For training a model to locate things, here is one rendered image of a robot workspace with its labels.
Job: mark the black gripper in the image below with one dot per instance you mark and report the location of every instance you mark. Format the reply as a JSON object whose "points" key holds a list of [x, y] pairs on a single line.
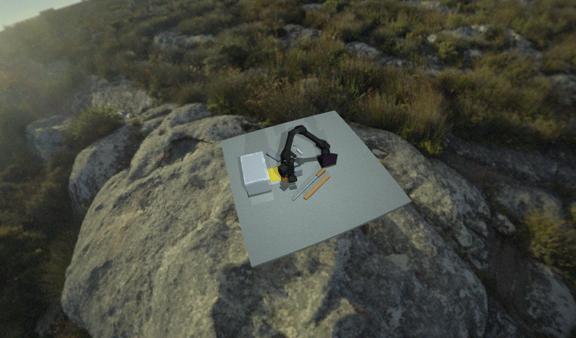
{"points": [[291, 177]]}

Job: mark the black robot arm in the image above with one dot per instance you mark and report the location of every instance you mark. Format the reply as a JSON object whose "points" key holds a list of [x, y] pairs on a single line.
{"points": [[286, 153]]}

